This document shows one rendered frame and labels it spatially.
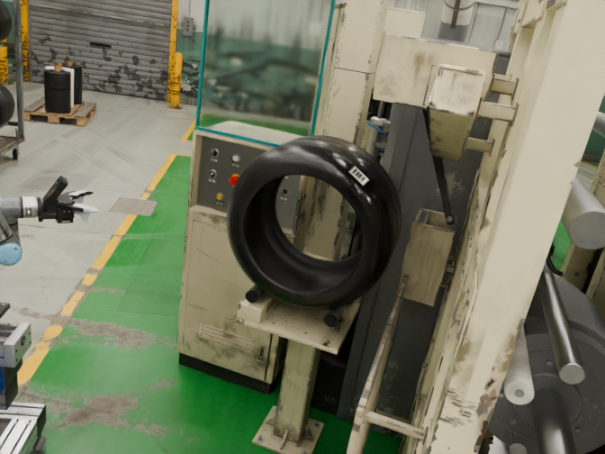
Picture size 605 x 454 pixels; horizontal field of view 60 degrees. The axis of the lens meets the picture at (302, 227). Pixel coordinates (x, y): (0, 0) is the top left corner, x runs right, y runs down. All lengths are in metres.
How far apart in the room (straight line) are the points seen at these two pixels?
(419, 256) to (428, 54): 0.87
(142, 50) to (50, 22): 1.71
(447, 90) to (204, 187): 1.60
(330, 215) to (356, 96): 0.45
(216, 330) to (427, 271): 1.23
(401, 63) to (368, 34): 0.65
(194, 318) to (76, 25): 9.10
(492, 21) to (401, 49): 10.48
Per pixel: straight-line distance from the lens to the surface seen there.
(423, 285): 1.93
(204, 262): 2.57
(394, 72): 1.23
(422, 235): 1.87
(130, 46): 11.07
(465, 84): 1.13
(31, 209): 2.02
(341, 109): 1.90
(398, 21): 5.16
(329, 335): 1.83
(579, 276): 2.63
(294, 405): 2.43
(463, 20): 2.39
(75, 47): 11.37
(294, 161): 1.57
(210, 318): 2.69
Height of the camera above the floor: 1.77
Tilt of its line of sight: 21 degrees down
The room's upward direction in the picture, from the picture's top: 9 degrees clockwise
